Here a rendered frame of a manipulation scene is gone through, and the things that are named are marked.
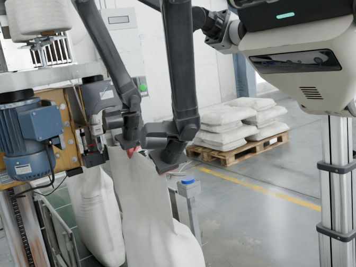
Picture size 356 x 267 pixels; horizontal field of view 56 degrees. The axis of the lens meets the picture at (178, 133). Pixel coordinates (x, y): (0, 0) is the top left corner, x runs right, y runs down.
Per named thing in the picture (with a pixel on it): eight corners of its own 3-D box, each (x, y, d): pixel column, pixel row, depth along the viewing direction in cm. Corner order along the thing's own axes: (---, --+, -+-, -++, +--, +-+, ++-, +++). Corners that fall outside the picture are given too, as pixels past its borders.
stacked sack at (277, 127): (292, 132, 461) (291, 121, 457) (258, 144, 427) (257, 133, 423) (268, 128, 496) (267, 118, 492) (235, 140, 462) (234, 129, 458)
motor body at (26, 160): (63, 172, 108) (45, 97, 103) (12, 188, 101) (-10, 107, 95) (52, 163, 121) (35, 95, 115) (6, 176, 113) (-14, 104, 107)
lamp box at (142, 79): (149, 96, 145) (145, 75, 143) (140, 98, 143) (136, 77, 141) (141, 96, 151) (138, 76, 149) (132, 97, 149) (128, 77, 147)
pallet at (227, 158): (289, 141, 464) (288, 131, 461) (226, 167, 400) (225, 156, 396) (246, 134, 530) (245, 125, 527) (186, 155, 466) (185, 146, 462)
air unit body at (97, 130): (109, 152, 132) (102, 113, 128) (98, 155, 129) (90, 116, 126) (105, 150, 136) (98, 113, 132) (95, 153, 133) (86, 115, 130)
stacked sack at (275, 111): (290, 115, 455) (290, 104, 452) (255, 126, 421) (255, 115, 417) (266, 113, 492) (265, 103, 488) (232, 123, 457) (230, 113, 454)
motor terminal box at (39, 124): (67, 140, 104) (59, 103, 102) (39, 150, 96) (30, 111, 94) (51, 139, 109) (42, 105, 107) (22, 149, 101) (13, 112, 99)
